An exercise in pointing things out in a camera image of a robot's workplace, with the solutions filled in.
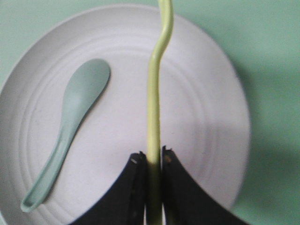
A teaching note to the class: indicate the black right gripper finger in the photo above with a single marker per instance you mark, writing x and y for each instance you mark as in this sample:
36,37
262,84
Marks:
185,202

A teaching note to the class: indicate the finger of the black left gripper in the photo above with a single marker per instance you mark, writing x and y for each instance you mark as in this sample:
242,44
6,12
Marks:
124,202

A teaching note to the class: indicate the yellow plastic fork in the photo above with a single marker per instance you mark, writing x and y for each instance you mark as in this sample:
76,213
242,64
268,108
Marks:
154,203

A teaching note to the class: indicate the white round plate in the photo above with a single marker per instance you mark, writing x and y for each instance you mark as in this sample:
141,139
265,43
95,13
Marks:
203,111

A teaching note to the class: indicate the pale green plastic spoon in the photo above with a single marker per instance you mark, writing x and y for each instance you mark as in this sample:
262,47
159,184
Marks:
83,89

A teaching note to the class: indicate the green plastic tray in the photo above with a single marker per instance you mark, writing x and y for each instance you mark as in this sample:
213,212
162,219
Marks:
260,38

